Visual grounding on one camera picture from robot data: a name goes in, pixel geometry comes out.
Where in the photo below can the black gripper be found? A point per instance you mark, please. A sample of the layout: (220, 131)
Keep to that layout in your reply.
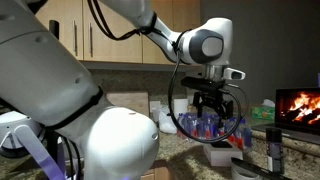
(206, 87)

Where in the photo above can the dark bottle with black cap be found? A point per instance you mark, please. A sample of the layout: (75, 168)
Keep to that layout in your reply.
(275, 150)

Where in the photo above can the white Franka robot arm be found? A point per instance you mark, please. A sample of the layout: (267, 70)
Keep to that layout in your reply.
(50, 73)

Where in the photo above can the Fiji water bottle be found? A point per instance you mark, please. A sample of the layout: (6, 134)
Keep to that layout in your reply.
(207, 131)
(248, 136)
(231, 136)
(239, 140)

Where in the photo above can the white cardboard box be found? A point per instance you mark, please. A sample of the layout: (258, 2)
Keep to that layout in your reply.
(220, 156)

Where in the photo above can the green tissue box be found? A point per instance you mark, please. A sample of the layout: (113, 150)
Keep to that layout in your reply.
(263, 113)

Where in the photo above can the pack of water bottles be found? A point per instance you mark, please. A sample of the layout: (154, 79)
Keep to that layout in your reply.
(190, 126)

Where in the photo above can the white paper towel roll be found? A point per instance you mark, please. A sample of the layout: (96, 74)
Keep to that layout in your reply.
(181, 106)

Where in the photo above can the white plastic bag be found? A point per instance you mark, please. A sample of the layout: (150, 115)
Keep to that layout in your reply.
(166, 123)

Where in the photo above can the white tape roll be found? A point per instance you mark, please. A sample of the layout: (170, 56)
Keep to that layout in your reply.
(238, 175)

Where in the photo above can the wooden cutting board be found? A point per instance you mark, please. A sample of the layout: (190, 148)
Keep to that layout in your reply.
(133, 101)

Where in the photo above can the wooden base cabinet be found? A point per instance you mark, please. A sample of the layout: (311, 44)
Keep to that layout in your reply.
(160, 171)

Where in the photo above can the laptop showing fireplace video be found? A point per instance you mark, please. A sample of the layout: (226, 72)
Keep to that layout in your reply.
(300, 106)

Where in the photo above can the white VR headset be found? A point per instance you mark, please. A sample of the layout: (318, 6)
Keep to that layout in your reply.
(16, 128)

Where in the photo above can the white wall outlet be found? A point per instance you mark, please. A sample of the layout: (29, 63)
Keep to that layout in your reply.
(155, 106)

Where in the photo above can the wooden wall cabinet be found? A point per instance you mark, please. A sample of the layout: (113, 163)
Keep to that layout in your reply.
(113, 43)

